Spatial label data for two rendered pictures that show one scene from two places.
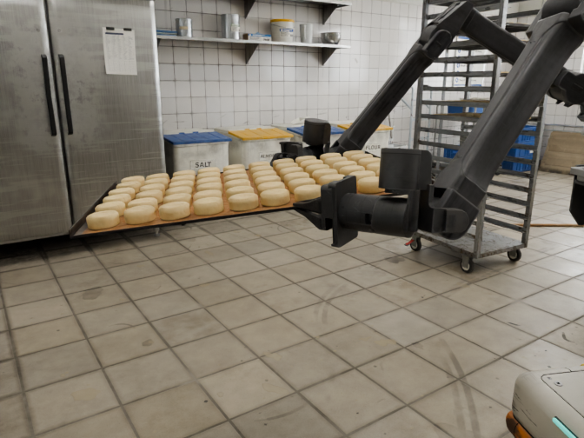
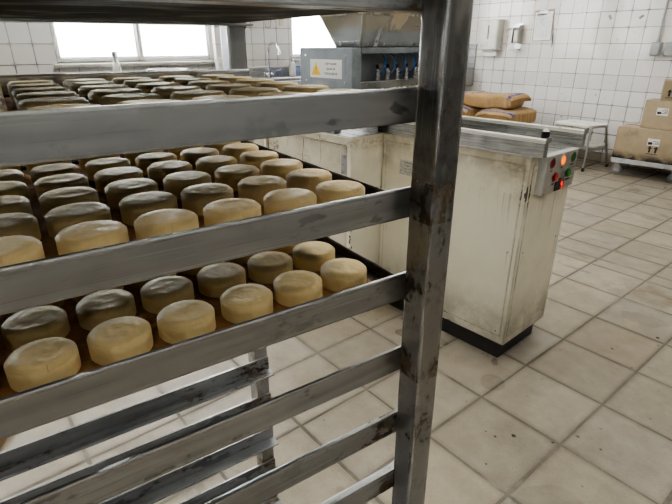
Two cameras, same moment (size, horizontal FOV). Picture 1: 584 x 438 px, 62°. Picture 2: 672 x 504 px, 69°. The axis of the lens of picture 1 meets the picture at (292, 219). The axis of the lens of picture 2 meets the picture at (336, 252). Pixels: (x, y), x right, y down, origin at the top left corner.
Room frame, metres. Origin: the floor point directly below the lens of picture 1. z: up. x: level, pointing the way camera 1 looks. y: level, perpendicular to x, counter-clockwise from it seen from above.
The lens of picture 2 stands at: (3.00, -0.72, 1.19)
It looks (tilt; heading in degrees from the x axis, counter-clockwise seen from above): 23 degrees down; 265
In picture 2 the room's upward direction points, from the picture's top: straight up
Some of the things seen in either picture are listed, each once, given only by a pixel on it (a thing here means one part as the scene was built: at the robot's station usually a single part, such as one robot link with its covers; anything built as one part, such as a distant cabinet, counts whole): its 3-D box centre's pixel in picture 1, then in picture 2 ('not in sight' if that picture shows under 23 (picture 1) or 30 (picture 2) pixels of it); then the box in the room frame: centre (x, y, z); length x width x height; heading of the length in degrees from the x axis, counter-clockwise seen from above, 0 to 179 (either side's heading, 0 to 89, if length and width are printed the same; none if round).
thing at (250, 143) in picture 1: (253, 168); not in sight; (4.69, 0.38, 0.38); 0.64 x 0.54 x 0.77; 35
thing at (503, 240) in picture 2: not in sight; (463, 228); (2.26, -2.67, 0.45); 0.70 x 0.34 x 0.90; 126
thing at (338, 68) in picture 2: not in sight; (383, 86); (2.55, -3.08, 1.01); 0.72 x 0.33 x 0.34; 36
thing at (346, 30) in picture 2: not in sight; (385, 30); (2.55, -3.08, 1.25); 0.56 x 0.29 x 0.14; 36
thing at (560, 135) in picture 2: not in sight; (386, 112); (2.50, -3.25, 0.87); 2.01 x 0.03 x 0.07; 126
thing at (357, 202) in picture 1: (357, 212); not in sight; (0.72, -0.10, 0.98); 0.07 x 0.07 x 0.10; 54
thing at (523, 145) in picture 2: not in sight; (344, 117); (2.74, -3.08, 0.87); 2.01 x 0.03 x 0.07; 126
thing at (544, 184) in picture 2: not in sight; (556, 170); (2.04, -2.37, 0.77); 0.24 x 0.04 x 0.14; 36
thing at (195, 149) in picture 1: (189, 174); not in sight; (4.32, 0.92, 0.38); 0.64 x 0.54 x 0.77; 36
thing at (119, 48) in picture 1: (120, 51); not in sight; (3.48, 1.17, 1.39); 0.22 x 0.03 x 0.31; 124
